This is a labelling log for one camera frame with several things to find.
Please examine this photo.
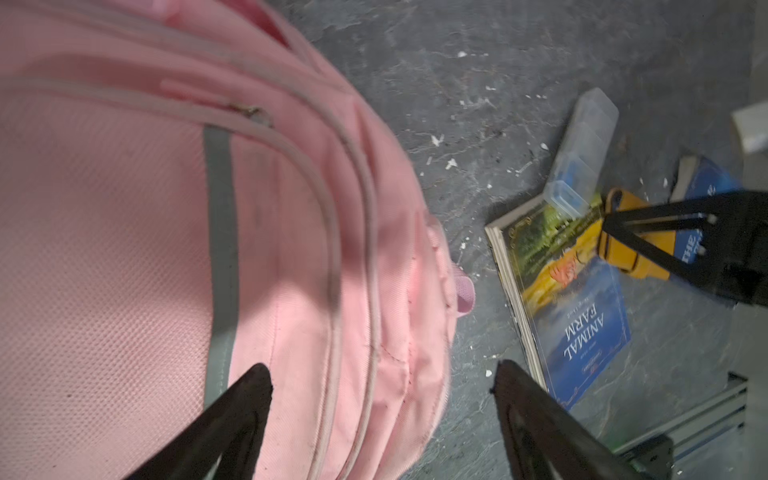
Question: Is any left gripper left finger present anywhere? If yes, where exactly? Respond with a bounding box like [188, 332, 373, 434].
[128, 363, 273, 479]

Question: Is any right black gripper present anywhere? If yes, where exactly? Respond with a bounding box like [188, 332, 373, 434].
[603, 191, 767, 307]

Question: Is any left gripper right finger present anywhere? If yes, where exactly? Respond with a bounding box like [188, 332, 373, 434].
[491, 360, 642, 479]

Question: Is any Animal Farm book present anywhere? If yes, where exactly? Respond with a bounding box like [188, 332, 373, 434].
[485, 196, 631, 409]

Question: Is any pink school backpack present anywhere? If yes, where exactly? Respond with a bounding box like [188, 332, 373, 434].
[1, 1, 474, 479]

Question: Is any yellow card wallet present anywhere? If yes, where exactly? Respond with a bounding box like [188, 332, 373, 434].
[596, 187, 679, 282]

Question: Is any blue Little Prince book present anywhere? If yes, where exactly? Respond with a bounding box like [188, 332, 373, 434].
[668, 154, 745, 265]

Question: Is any clear plastic compass box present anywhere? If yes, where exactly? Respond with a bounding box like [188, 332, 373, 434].
[543, 88, 619, 219]

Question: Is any aluminium mounting rail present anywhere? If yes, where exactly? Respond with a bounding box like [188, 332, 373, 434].
[613, 372, 749, 464]

